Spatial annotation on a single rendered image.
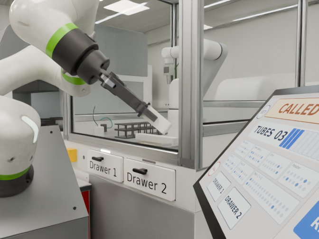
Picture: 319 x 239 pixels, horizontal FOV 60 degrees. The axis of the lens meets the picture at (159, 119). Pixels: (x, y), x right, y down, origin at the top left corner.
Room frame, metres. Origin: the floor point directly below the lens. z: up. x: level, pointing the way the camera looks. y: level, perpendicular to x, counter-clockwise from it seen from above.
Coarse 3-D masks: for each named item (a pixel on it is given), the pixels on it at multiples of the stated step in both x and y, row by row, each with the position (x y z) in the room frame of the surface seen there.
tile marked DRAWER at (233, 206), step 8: (232, 192) 0.46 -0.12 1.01; (240, 192) 0.44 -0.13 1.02; (224, 200) 0.46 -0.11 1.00; (232, 200) 0.44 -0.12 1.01; (240, 200) 0.42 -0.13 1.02; (224, 208) 0.44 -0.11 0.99; (232, 208) 0.42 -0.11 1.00; (240, 208) 0.40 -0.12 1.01; (248, 208) 0.38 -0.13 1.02; (224, 216) 0.42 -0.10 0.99; (232, 216) 0.40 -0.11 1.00; (240, 216) 0.38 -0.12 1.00; (232, 224) 0.39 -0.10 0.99
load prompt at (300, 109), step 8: (280, 104) 0.57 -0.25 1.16; (288, 104) 0.53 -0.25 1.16; (296, 104) 0.50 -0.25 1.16; (304, 104) 0.48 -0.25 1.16; (312, 104) 0.45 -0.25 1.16; (272, 112) 0.57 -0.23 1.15; (280, 112) 0.54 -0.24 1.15; (288, 112) 0.51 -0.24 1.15; (296, 112) 0.48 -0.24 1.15; (304, 112) 0.45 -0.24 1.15; (312, 112) 0.43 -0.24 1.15; (296, 120) 0.46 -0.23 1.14; (304, 120) 0.43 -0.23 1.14; (312, 120) 0.41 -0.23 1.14
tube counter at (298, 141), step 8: (288, 128) 0.46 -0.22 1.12; (296, 128) 0.44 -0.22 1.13; (304, 128) 0.42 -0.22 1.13; (280, 136) 0.46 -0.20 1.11; (288, 136) 0.44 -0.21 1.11; (296, 136) 0.42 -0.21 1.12; (304, 136) 0.40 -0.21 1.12; (312, 136) 0.38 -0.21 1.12; (272, 144) 0.47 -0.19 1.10; (280, 144) 0.44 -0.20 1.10; (288, 144) 0.42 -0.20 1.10; (296, 144) 0.40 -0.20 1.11; (304, 144) 0.38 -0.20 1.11; (312, 144) 0.37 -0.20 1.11; (296, 152) 0.39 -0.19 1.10; (304, 152) 0.37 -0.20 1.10; (312, 152) 0.35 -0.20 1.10; (312, 160) 0.34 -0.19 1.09
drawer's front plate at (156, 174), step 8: (128, 160) 1.14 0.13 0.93; (128, 168) 1.14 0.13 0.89; (144, 168) 1.06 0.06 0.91; (152, 168) 1.03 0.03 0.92; (160, 168) 1.00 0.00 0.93; (168, 168) 0.99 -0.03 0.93; (128, 176) 1.14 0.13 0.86; (136, 176) 1.10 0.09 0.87; (144, 176) 1.06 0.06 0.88; (152, 176) 1.03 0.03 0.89; (160, 176) 1.00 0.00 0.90; (168, 176) 0.97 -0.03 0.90; (128, 184) 1.14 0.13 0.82; (136, 184) 1.10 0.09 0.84; (144, 184) 1.06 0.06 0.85; (160, 184) 1.00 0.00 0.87; (168, 184) 0.97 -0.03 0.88; (152, 192) 1.03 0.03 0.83; (160, 192) 1.00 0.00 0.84; (168, 192) 0.97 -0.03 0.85
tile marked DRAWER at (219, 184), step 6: (222, 174) 0.56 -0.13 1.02; (216, 180) 0.56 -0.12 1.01; (222, 180) 0.54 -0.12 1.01; (228, 180) 0.51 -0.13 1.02; (210, 186) 0.56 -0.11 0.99; (216, 186) 0.54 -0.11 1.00; (222, 186) 0.51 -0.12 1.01; (228, 186) 0.49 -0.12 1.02; (210, 192) 0.54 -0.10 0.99; (216, 192) 0.52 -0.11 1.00; (222, 192) 0.49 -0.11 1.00; (216, 198) 0.50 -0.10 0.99
